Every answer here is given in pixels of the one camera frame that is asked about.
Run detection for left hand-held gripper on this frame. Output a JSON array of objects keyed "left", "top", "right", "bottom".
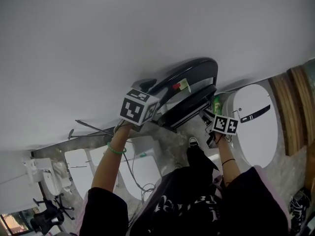
[{"left": 120, "top": 78, "right": 168, "bottom": 126}]

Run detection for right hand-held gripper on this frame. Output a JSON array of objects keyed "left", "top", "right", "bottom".
[{"left": 199, "top": 111, "right": 239, "bottom": 148}]

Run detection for black folding chair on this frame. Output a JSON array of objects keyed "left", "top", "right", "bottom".
[{"left": 131, "top": 57, "right": 219, "bottom": 132}]

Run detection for person's left forearm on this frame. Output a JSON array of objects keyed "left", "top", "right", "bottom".
[{"left": 91, "top": 121, "right": 135, "bottom": 194}]

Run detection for person's right forearm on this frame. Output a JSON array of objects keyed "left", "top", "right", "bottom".
[{"left": 216, "top": 134, "right": 242, "bottom": 187}]

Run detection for black office chair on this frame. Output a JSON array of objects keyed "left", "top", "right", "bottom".
[{"left": 29, "top": 193, "right": 75, "bottom": 234}]

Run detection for green packet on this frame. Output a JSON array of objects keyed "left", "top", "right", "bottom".
[{"left": 213, "top": 96, "right": 222, "bottom": 115}]

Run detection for egg-shaped white smart toilet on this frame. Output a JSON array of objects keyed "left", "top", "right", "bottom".
[{"left": 222, "top": 82, "right": 283, "bottom": 168}]

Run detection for person's black trousers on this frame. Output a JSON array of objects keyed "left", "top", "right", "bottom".
[{"left": 186, "top": 145, "right": 220, "bottom": 173}]

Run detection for black rod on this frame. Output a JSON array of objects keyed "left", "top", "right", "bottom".
[{"left": 75, "top": 119, "right": 116, "bottom": 136}]

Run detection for wooden steps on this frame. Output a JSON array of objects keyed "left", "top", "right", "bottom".
[{"left": 268, "top": 65, "right": 315, "bottom": 157}]

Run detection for person's black printed shirt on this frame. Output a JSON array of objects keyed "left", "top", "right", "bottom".
[{"left": 78, "top": 166, "right": 290, "bottom": 236}]

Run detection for black stand with square base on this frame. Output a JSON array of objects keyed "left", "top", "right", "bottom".
[{"left": 67, "top": 128, "right": 115, "bottom": 140}]

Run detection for row of black backpacks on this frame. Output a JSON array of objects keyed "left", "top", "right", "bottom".
[{"left": 289, "top": 190, "right": 312, "bottom": 234}]

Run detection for white flat-lid smart toilet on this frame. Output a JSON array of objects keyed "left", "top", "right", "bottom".
[{"left": 64, "top": 148, "right": 94, "bottom": 199}]

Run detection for small white toilet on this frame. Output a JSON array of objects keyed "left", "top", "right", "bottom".
[{"left": 40, "top": 170, "right": 72, "bottom": 196}]

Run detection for white plastic toilet part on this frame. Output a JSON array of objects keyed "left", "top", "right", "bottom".
[{"left": 23, "top": 156, "right": 54, "bottom": 184}]

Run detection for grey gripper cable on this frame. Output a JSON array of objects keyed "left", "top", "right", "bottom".
[{"left": 122, "top": 141, "right": 156, "bottom": 205}]

